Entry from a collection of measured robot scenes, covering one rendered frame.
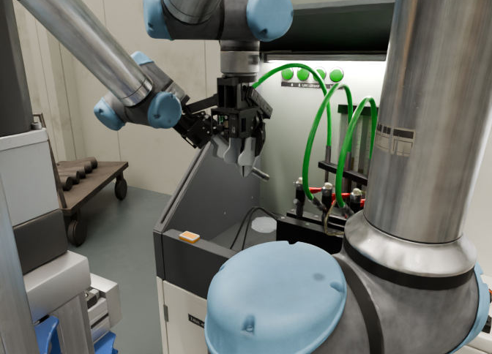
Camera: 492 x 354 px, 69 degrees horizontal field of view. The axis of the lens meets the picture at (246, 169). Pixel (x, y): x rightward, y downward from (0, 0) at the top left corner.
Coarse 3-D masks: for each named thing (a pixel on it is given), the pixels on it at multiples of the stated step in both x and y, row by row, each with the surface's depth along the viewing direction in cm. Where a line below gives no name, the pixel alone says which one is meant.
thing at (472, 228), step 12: (480, 168) 80; (480, 180) 80; (480, 192) 80; (480, 204) 80; (468, 216) 81; (480, 216) 80; (468, 228) 81; (480, 228) 80; (480, 240) 80; (480, 252) 80; (480, 264) 80; (468, 348) 64
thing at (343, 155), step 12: (360, 108) 84; (372, 108) 95; (372, 120) 98; (348, 132) 81; (372, 132) 100; (348, 144) 81; (372, 144) 101; (336, 180) 81; (336, 192) 82; (348, 216) 93
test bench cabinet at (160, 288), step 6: (162, 282) 110; (162, 288) 111; (162, 294) 112; (162, 300) 113; (162, 306) 114; (162, 312) 114; (162, 318) 115; (162, 324) 116; (162, 330) 117; (162, 336) 118
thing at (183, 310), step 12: (168, 288) 109; (180, 288) 106; (168, 300) 111; (180, 300) 107; (192, 300) 104; (204, 300) 101; (168, 312) 112; (180, 312) 109; (192, 312) 106; (204, 312) 102; (168, 324) 114; (180, 324) 110; (192, 324) 107; (168, 336) 116; (180, 336) 112; (192, 336) 109; (204, 336) 105; (168, 348) 118; (180, 348) 114; (192, 348) 110; (204, 348) 107
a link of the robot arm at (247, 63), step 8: (224, 56) 67; (232, 56) 66; (240, 56) 66; (248, 56) 66; (256, 56) 68; (224, 64) 68; (232, 64) 67; (240, 64) 66; (248, 64) 67; (256, 64) 68; (224, 72) 68; (232, 72) 67; (240, 72) 67; (248, 72) 67; (256, 72) 69
